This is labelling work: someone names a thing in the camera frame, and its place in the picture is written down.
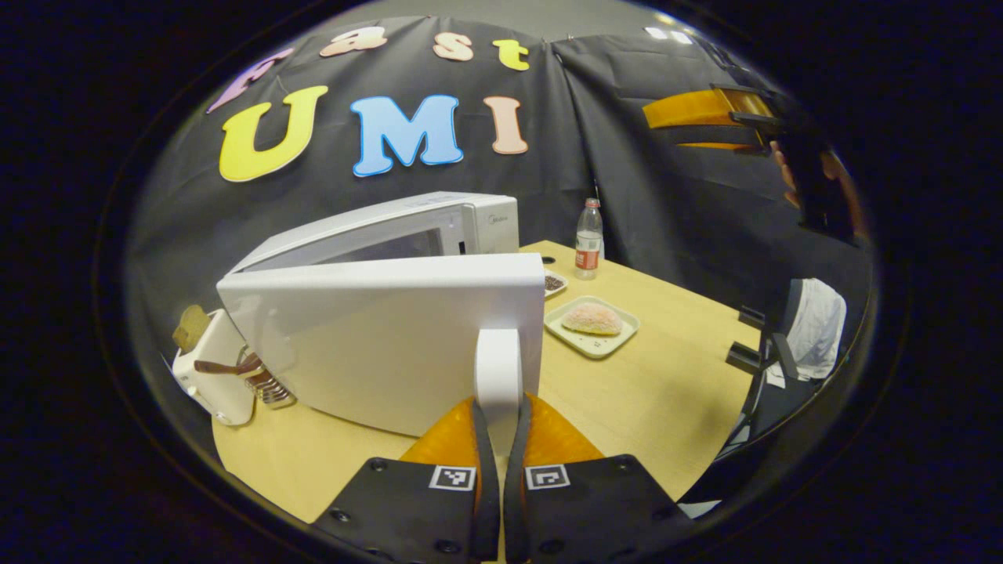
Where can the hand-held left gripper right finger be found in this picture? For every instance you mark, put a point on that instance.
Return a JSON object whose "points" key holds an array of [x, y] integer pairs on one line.
{"points": [[513, 509]]}

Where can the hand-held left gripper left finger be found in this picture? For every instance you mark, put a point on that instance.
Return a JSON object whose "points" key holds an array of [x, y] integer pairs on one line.
{"points": [[490, 509]]}

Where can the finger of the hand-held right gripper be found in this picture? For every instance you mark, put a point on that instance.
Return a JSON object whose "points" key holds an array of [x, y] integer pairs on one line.
{"points": [[717, 144], [697, 108]]}

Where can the round bread bun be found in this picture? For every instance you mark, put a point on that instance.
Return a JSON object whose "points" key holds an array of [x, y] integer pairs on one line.
{"points": [[592, 319]]}

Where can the white microwave oven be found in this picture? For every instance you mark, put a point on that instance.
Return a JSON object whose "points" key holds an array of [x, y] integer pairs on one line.
{"points": [[376, 337]]}

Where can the small ceiling light panel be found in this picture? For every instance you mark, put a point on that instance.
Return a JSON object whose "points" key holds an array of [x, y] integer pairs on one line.
{"points": [[666, 34]]}

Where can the black backdrop cloth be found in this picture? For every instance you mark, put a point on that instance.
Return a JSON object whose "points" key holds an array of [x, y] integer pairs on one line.
{"points": [[642, 204]]}

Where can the white cloth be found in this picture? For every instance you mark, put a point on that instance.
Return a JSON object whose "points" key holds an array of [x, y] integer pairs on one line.
{"points": [[815, 329]]}

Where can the clear plastic water bottle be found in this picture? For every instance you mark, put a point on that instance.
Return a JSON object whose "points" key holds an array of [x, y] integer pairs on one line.
{"points": [[588, 243]]}

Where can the white square plate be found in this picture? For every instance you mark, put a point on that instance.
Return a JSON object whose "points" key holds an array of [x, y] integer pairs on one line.
{"points": [[595, 346]]}

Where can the black office chair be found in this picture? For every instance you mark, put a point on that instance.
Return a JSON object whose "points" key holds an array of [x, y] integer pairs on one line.
{"points": [[764, 360]]}

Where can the white divided snack dish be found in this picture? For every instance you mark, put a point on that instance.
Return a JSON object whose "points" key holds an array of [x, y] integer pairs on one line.
{"points": [[555, 283]]}

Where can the metal utensil holder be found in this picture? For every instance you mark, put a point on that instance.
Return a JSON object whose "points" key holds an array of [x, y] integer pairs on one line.
{"points": [[270, 388]]}

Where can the white toaster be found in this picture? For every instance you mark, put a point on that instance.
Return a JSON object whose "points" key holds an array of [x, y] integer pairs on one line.
{"points": [[215, 392]]}

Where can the brown wooden spoon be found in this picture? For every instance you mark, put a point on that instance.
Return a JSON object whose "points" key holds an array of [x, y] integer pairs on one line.
{"points": [[223, 366]]}

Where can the brown bread slice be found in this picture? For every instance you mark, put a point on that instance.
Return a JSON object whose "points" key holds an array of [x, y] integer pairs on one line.
{"points": [[190, 327]]}

